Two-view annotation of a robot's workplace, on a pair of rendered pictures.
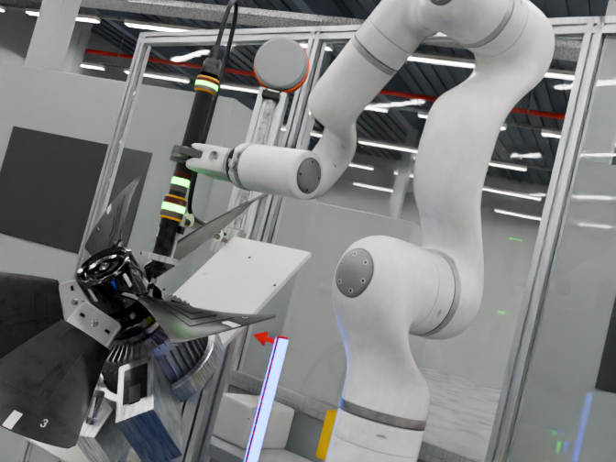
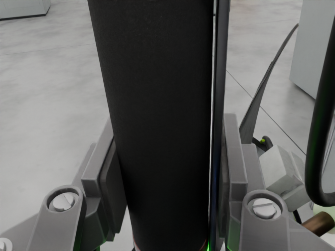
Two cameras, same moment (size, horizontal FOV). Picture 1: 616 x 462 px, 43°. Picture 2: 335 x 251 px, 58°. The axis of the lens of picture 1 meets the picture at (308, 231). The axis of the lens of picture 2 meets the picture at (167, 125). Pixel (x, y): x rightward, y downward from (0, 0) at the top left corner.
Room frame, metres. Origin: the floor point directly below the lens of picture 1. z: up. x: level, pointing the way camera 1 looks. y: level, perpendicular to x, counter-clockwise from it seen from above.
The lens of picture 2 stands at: (1.47, 0.19, 1.55)
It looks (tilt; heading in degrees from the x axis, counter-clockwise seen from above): 34 degrees down; 57
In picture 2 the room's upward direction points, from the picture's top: 4 degrees counter-clockwise
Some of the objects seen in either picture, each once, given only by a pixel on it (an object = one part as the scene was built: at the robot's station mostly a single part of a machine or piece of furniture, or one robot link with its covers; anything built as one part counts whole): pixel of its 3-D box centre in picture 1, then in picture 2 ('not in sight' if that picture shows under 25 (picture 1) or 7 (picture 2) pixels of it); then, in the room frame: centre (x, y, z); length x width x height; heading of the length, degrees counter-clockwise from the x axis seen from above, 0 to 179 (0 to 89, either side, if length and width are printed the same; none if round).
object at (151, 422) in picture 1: (149, 410); not in sight; (1.51, 0.20, 0.98); 0.20 x 0.16 x 0.20; 139
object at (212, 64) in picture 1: (186, 158); not in sight; (1.52, 0.26, 1.46); 0.04 x 0.04 x 0.46
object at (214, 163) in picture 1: (225, 162); not in sight; (1.45, 0.18, 1.46); 0.11 x 0.10 x 0.07; 49
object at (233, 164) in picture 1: (247, 166); not in sight; (1.41, 0.13, 1.46); 0.09 x 0.03 x 0.08; 139
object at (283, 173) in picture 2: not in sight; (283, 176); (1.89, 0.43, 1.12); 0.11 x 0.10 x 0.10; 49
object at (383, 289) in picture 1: (387, 328); not in sight; (1.07, -0.14, 1.25); 0.19 x 0.12 x 0.24; 131
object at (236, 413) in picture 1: (247, 419); not in sight; (2.08, 0.03, 0.91); 0.17 x 0.16 x 0.11; 139
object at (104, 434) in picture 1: (101, 434); not in sight; (1.54, 0.28, 0.91); 0.12 x 0.08 x 0.12; 139
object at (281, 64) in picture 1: (281, 66); not in sight; (2.23, 0.19, 1.88); 0.17 x 0.15 x 0.16; 49
